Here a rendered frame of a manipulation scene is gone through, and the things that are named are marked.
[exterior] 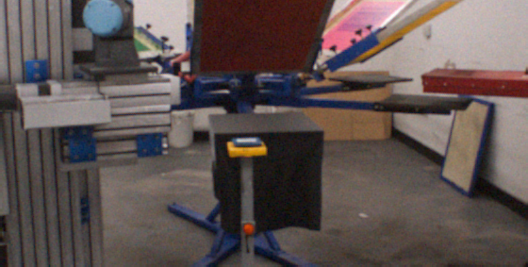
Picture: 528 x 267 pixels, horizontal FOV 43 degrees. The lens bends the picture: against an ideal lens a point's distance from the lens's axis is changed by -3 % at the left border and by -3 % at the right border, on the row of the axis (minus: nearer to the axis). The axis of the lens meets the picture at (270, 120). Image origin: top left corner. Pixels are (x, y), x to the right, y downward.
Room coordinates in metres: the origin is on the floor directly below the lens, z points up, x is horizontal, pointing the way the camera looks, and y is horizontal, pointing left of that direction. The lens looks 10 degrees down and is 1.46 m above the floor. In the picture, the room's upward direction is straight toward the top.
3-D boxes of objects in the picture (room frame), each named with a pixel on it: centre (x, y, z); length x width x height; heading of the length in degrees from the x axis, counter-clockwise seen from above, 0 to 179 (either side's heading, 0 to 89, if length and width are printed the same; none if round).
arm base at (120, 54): (2.27, 0.51, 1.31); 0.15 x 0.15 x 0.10
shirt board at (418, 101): (3.81, -0.44, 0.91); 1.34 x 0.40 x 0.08; 68
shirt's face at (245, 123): (2.96, 0.04, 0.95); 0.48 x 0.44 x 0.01; 8
